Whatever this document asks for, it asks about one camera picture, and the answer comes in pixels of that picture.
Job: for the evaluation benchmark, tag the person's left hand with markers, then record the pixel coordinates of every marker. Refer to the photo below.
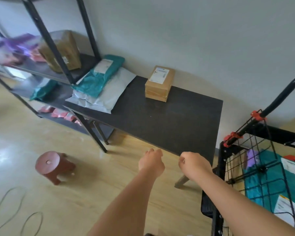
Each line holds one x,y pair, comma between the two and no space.
152,164

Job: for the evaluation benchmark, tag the person's right hand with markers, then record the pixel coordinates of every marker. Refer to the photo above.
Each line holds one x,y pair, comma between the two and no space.
196,167

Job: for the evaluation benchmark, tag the purple mailer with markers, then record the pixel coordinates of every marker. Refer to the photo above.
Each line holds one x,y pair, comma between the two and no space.
252,158

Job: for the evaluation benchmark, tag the small brown cardboard box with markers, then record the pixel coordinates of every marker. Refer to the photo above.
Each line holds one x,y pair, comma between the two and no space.
157,93

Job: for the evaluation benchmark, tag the white mailer bag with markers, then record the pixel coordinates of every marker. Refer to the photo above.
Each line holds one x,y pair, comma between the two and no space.
113,93

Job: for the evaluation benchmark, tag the plain teal package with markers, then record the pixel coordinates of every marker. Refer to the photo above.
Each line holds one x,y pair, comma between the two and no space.
93,83

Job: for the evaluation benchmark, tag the bulky taped cardboard box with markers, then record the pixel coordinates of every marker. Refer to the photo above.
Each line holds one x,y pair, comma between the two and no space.
68,46

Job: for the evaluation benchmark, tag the person's left forearm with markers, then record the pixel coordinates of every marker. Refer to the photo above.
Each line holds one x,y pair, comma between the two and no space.
123,208

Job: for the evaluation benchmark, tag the person's right forearm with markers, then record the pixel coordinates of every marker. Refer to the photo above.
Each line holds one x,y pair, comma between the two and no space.
241,206

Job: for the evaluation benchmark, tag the black low metal table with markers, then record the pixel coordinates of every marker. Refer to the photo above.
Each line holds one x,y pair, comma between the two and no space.
167,120

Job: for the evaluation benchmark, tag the red-brown plastic stool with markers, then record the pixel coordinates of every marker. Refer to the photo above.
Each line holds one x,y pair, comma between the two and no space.
49,162

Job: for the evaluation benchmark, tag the black metal shelf rack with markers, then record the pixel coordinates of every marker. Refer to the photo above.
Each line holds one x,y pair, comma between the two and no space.
46,39

